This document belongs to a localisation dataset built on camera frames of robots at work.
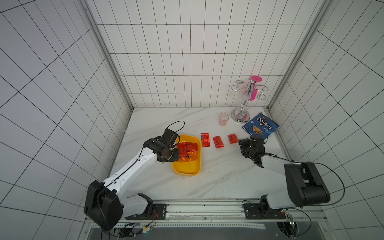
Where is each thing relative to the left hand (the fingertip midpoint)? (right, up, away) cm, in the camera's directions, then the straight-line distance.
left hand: (172, 160), depth 79 cm
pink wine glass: (+54, +50, +20) cm, 76 cm away
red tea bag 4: (+28, +7, +19) cm, 35 cm away
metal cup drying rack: (+45, +43, +15) cm, 64 cm away
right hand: (+37, +9, +15) cm, 41 cm away
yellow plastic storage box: (+10, -6, +5) cm, 13 cm away
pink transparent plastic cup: (+34, +23, +29) cm, 50 cm away
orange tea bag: (+10, 0, +8) cm, 13 cm away
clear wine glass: (+43, +27, +18) cm, 54 cm away
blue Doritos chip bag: (+61, +18, +27) cm, 69 cm away
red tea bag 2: (+5, +5, +10) cm, 12 cm away
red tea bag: (+10, +5, +11) cm, 15 cm away
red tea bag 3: (+20, +8, +20) cm, 30 cm away
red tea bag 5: (+38, +9, +18) cm, 43 cm away
